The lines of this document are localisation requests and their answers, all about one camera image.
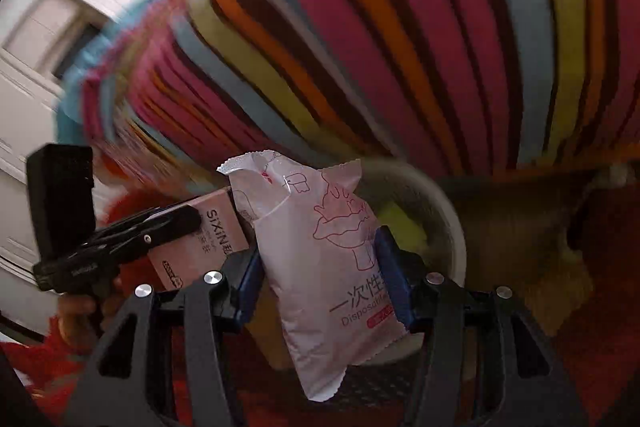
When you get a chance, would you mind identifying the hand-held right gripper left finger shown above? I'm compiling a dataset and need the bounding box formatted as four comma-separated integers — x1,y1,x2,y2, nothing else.
62,249,265,427

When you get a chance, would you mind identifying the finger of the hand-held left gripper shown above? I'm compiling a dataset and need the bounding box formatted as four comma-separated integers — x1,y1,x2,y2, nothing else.
95,206,202,261

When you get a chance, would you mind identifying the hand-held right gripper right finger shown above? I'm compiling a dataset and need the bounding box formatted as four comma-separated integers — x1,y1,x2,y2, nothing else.
375,227,608,427

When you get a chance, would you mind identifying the pink cardboard box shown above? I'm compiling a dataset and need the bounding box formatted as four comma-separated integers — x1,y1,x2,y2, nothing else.
147,187,251,292

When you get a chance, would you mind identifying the white printed plastic packet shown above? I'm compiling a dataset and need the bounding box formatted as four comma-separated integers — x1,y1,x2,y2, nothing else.
216,150,408,403

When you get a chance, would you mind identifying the round white waste bin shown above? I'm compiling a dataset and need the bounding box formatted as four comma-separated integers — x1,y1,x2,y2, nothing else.
250,157,468,408

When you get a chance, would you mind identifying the person's left forearm red sleeve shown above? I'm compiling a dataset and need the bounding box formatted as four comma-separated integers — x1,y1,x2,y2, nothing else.
0,314,96,414

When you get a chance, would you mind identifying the person's left hand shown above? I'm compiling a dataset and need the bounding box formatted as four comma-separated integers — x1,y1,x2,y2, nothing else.
59,293,101,342

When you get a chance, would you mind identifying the yellow green wrapper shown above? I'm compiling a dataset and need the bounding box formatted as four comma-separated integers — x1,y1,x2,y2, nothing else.
377,202,431,255

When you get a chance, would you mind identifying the white cabinet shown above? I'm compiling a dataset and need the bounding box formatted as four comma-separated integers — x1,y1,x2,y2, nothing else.
0,0,168,308

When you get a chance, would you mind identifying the person's red fleece clothing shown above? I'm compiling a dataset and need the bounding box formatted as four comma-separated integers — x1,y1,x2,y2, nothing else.
550,187,640,427

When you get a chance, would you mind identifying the striped colourful bed sheet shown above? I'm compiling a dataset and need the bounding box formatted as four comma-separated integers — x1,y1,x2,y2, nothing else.
57,0,640,188

